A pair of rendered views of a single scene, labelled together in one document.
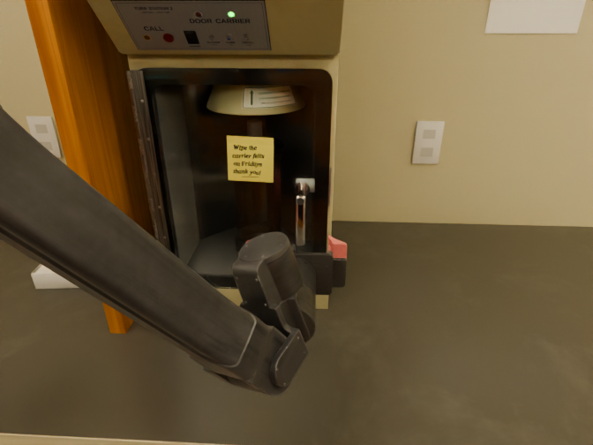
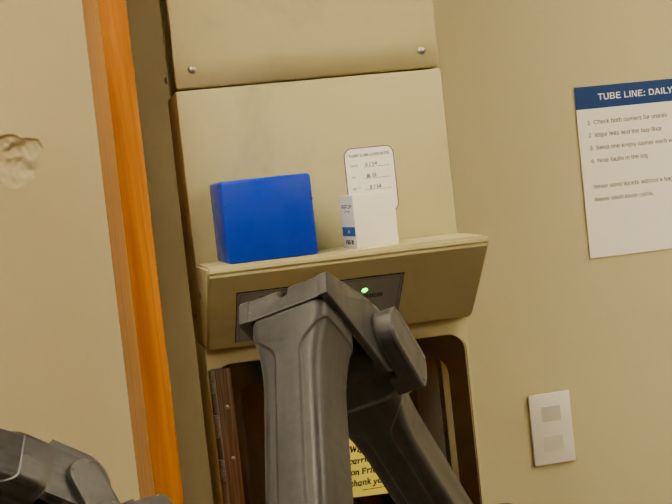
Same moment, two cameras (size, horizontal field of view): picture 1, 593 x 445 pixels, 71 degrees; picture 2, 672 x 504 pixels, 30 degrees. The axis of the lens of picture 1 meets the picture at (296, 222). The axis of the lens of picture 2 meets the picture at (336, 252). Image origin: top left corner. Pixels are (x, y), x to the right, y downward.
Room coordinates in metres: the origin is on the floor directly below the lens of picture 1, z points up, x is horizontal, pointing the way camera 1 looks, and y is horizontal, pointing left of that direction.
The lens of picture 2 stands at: (-0.77, 0.48, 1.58)
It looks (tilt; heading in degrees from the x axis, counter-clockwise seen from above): 3 degrees down; 345
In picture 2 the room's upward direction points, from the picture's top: 6 degrees counter-clockwise
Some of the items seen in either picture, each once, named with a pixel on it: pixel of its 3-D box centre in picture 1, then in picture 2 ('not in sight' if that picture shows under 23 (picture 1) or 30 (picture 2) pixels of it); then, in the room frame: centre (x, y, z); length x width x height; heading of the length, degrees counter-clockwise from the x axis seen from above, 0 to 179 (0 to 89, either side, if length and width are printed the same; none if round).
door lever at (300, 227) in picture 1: (301, 214); not in sight; (0.62, -0.01, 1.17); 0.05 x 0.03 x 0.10; 177
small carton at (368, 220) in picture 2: not in sight; (368, 219); (0.61, 0.06, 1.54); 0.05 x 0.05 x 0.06; 1
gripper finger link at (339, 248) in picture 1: (320, 254); not in sight; (0.52, -0.04, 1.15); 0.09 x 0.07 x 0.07; 177
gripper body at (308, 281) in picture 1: (294, 282); not in sight; (0.45, 0.00, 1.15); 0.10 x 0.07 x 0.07; 87
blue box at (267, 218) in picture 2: not in sight; (262, 218); (0.61, 0.18, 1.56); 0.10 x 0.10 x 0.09; 87
